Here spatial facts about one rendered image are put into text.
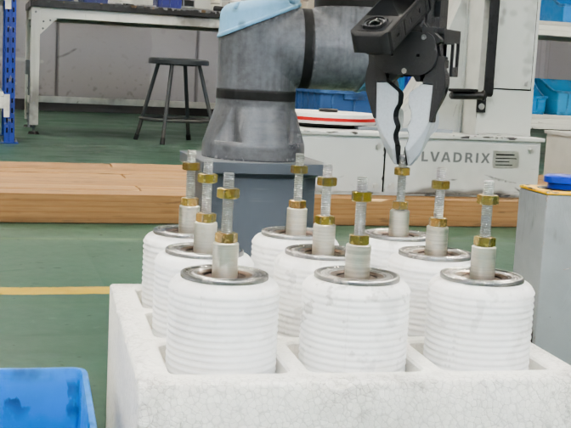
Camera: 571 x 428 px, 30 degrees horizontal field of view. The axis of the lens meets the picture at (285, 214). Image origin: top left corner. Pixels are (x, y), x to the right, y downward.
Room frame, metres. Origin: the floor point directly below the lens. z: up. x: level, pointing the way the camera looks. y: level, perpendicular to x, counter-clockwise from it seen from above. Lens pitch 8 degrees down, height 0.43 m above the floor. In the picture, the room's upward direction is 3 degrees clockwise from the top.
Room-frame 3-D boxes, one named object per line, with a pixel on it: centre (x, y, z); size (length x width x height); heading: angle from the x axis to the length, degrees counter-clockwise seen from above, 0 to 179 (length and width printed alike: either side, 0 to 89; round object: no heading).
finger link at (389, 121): (1.21, -0.12, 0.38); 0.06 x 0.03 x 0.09; 153
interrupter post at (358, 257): (0.92, -0.07, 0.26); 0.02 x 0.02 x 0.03
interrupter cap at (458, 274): (0.95, -0.18, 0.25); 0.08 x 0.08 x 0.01
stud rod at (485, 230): (0.95, -0.18, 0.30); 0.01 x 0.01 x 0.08
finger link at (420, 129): (1.19, -0.15, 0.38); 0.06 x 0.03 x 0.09; 153
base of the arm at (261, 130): (1.57, 0.05, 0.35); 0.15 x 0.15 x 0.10
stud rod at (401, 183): (1.18, -0.13, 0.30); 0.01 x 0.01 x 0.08
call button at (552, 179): (1.18, -0.30, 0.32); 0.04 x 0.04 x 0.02
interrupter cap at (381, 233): (1.18, -0.13, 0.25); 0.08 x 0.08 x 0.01
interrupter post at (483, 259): (0.95, -0.18, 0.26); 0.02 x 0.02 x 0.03
